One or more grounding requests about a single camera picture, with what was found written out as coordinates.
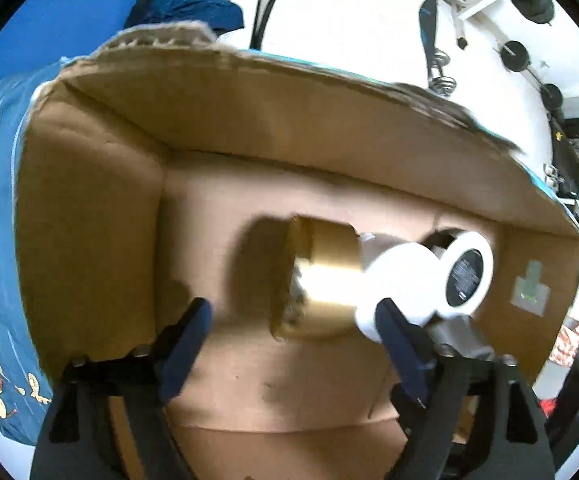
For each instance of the red patterned cloth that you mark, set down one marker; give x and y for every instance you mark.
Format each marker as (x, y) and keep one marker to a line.
(567, 342)

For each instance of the dark blue cloth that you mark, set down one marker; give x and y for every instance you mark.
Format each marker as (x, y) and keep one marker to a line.
(189, 2)

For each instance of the white jar with black label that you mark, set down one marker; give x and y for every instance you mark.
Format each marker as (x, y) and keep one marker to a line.
(464, 272)

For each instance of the small chrome dumbbell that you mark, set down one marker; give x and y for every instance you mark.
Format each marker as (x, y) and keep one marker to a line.
(439, 72)

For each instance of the black box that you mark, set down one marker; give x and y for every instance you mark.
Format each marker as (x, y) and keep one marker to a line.
(572, 405)

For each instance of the brown cardboard box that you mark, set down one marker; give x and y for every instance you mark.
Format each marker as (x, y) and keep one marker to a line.
(249, 200)

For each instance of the white round jar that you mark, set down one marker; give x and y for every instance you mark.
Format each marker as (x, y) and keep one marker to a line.
(405, 282)

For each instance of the gold cylindrical container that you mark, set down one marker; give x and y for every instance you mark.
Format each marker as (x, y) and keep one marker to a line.
(319, 280)

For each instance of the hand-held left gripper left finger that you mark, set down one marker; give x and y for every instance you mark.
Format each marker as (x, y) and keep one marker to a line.
(188, 341)

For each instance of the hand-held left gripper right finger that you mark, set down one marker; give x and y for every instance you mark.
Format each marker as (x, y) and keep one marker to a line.
(400, 346)

